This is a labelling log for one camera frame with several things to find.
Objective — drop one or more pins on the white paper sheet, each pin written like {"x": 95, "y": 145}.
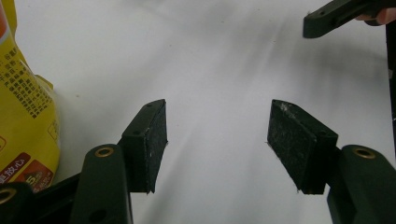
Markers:
{"x": 218, "y": 62}

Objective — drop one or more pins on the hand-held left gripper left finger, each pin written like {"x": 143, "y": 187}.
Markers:
{"x": 143, "y": 149}

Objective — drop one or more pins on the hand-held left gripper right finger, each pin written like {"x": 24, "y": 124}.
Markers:
{"x": 299, "y": 146}

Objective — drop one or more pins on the yellow refill pouch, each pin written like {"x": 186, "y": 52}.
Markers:
{"x": 25, "y": 109}

